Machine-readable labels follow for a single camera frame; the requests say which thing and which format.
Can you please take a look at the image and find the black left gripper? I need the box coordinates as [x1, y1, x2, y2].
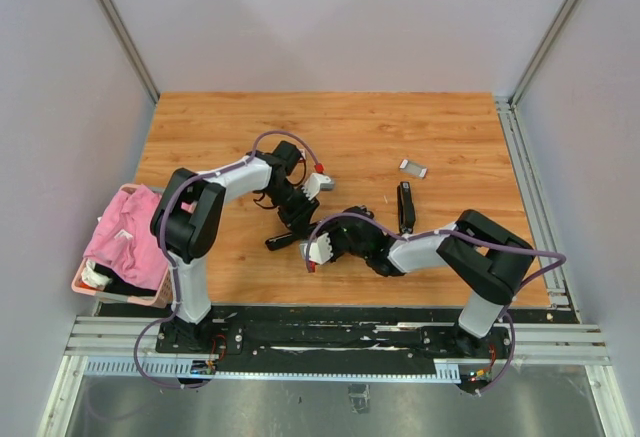
[264, 181, 320, 240]

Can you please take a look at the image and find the black stapler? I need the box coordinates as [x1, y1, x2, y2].
[397, 181, 416, 234]
[265, 232, 309, 252]

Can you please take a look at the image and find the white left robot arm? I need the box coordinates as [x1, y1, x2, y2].
[150, 141, 334, 353]

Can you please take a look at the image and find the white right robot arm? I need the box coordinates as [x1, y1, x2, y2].
[322, 207, 534, 357]

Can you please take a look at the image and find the small white staple tray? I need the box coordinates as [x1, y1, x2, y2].
[399, 159, 428, 179]

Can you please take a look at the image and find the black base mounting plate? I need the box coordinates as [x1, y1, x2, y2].
[155, 306, 511, 377]

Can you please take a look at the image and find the pink plastic basket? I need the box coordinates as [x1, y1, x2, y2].
[71, 184, 172, 307]

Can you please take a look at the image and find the pink cloth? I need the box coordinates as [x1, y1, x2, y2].
[83, 185, 168, 291]

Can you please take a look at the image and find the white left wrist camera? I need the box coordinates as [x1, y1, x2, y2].
[302, 172, 335, 201]

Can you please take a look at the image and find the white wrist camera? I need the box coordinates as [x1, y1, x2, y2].
[302, 172, 335, 201]
[299, 233, 334, 273]

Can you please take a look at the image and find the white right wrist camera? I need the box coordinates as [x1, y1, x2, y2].
[299, 233, 334, 273]

